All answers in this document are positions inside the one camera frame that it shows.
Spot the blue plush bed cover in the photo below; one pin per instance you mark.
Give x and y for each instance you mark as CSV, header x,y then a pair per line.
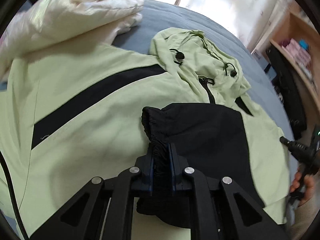
x,y
190,17

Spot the curved wooden shelf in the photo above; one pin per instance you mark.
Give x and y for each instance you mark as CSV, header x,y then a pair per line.
x,y
298,42

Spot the right hand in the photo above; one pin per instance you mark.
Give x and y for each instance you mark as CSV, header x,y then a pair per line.
x,y
309,186

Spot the folded white puffer jacket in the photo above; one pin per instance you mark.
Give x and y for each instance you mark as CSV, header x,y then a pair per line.
x,y
50,22

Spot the white floral curtain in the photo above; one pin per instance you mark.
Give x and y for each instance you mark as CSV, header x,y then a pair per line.
x,y
251,21

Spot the green and black hooded jacket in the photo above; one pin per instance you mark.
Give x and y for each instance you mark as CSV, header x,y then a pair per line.
x,y
204,135

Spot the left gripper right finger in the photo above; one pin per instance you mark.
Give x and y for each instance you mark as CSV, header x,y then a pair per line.
x,y
215,208

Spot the pink storage boxes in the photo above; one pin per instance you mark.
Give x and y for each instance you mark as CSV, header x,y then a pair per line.
x,y
297,52

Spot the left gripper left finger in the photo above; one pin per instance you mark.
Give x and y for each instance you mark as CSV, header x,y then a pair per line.
x,y
102,208

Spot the white box under shelf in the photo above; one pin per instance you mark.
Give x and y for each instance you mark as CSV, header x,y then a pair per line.
x,y
263,63

